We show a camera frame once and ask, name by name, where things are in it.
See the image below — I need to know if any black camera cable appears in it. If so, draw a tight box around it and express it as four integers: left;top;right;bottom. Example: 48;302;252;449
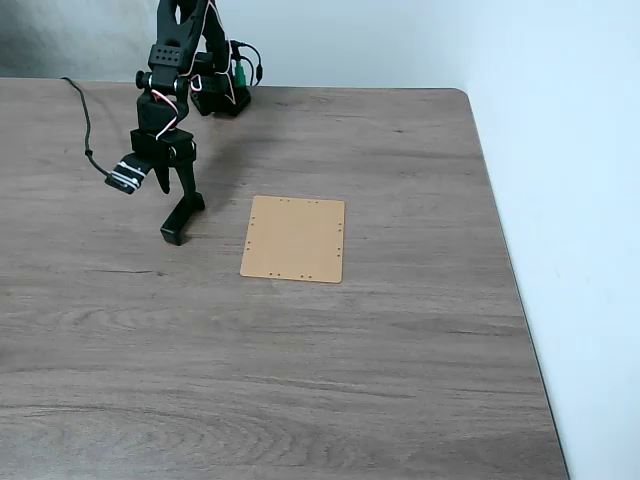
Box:
60;76;114;179

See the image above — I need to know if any black gripper-mounted camera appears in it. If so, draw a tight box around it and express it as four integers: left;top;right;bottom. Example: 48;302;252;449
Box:
103;153;154;196

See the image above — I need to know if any black power cable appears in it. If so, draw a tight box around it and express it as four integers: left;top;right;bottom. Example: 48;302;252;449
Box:
229;41;265;87

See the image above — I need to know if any orange board with small holes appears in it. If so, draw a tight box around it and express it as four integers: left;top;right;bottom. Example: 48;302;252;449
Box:
239;194;347;285

